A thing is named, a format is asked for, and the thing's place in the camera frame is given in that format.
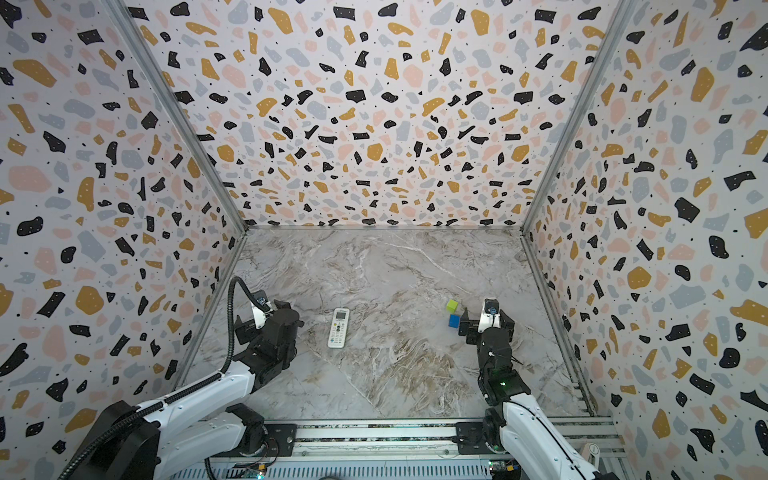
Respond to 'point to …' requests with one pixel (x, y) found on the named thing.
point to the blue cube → (454, 320)
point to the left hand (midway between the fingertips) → (260, 306)
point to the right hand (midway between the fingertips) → (481, 305)
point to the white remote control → (338, 328)
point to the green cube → (452, 306)
